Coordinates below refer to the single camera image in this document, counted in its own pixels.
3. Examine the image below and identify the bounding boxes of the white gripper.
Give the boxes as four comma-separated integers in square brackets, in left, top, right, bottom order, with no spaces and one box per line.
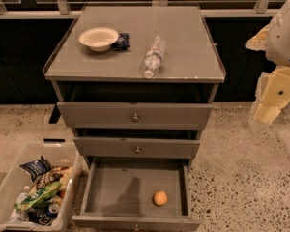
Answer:
[245,25,290,127]

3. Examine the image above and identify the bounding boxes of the orange fruit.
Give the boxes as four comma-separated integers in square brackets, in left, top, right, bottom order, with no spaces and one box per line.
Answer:
[153,190,168,206]

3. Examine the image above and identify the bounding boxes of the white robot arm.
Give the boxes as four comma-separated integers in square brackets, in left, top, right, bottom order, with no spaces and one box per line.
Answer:
[245,0,290,128]

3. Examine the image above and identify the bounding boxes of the grey drawer cabinet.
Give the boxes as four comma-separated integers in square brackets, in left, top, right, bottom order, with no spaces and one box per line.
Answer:
[43,5,227,171]

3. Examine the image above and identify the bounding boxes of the grey top drawer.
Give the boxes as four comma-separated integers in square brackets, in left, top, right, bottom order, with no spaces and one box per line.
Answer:
[57,101,212,130]

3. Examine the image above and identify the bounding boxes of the grey middle drawer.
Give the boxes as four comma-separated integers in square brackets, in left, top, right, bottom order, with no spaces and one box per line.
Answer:
[74,137,199,159]

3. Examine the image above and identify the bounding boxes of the grey open bottom drawer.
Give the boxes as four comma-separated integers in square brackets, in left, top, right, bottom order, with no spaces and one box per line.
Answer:
[72,158,200,232]

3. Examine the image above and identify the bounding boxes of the clear plastic water bottle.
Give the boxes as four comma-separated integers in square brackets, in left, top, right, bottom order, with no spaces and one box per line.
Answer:
[143,36,167,79]

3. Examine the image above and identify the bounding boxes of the dark blue snack packet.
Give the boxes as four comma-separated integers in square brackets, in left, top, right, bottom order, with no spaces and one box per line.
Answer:
[112,33,130,50]

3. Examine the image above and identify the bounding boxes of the white paper bowl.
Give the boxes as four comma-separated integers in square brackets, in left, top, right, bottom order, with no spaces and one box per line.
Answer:
[78,27,119,52]

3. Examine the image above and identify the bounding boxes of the brown white snack bag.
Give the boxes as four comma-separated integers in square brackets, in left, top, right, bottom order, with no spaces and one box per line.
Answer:
[30,166,73,194]

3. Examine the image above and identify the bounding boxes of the dark blue chip bag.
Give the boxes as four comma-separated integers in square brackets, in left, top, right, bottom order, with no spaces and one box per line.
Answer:
[18,156,54,182]

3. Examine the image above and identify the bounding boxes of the green snack bag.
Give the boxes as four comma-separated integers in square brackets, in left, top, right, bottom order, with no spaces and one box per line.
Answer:
[14,181,62,211]

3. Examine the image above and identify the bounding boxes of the blue soda can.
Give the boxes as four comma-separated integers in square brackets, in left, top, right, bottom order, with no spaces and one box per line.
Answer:
[28,203,60,226]

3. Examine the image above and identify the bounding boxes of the clear plastic storage bin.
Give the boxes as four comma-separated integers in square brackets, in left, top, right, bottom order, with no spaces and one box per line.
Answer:
[0,143,82,232]

